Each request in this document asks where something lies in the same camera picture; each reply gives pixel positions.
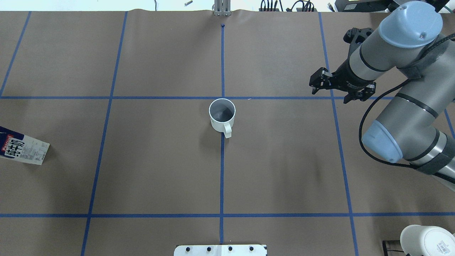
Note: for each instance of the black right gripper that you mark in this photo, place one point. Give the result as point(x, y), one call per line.
point(346, 79)

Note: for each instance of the white ceramic mug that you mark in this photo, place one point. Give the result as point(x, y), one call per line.
point(222, 115)

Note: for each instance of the blue white milk carton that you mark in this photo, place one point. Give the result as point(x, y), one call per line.
point(22, 148)

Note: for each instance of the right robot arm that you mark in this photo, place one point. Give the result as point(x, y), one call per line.
point(397, 128)

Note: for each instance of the white upturned cup on rack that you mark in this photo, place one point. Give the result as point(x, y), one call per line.
point(418, 240)

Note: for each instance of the brown paper table cover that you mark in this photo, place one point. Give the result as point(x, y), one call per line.
point(135, 168)

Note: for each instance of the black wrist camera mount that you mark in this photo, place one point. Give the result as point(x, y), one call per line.
point(355, 37)

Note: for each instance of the black wire cup rack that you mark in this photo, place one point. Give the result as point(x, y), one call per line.
point(392, 248)

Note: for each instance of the white metal base plate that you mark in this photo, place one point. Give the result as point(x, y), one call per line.
point(221, 250)

